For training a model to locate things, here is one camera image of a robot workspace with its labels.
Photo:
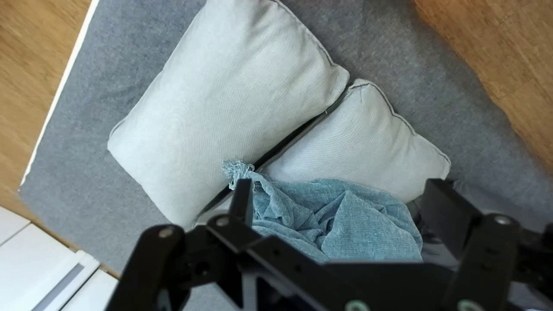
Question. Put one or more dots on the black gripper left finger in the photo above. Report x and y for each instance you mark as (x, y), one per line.
(164, 259)

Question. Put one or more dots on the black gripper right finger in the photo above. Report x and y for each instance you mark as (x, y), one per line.
(489, 252)

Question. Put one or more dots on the teal fringed blanket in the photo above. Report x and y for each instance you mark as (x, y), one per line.
(338, 221)

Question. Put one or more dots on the white furniture panel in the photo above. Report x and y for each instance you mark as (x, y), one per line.
(34, 259)

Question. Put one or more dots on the small light grey cushion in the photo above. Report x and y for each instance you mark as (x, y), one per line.
(363, 143)

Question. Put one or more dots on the large light grey cushion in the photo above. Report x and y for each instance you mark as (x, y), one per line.
(229, 104)

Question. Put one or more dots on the grey upholstered bed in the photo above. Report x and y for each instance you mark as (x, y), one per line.
(114, 69)

